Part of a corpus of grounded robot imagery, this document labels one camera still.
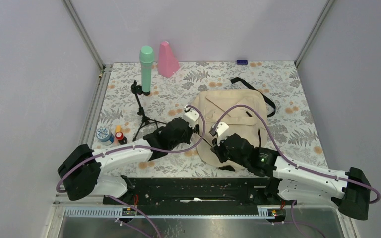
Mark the beige canvas backpack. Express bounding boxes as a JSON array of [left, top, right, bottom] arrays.
[[192, 77, 276, 170]]

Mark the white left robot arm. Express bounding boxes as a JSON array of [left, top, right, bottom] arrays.
[[56, 105, 206, 204]]

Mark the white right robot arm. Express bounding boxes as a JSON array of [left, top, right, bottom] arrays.
[[210, 122, 371, 221]]

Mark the black mini tripod stand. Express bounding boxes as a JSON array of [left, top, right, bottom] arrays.
[[131, 80, 166, 141]]

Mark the pink plastic cone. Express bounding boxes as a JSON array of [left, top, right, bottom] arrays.
[[157, 41, 180, 78]]

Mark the mint green microphone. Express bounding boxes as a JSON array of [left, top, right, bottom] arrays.
[[139, 45, 154, 96]]

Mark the small blue block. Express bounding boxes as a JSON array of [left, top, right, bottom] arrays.
[[236, 59, 248, 65]]

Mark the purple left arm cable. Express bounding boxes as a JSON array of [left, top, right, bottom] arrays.
[[56, 105, 207, 238]]

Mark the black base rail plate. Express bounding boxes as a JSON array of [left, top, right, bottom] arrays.
[[118, 177, 292, 216]]

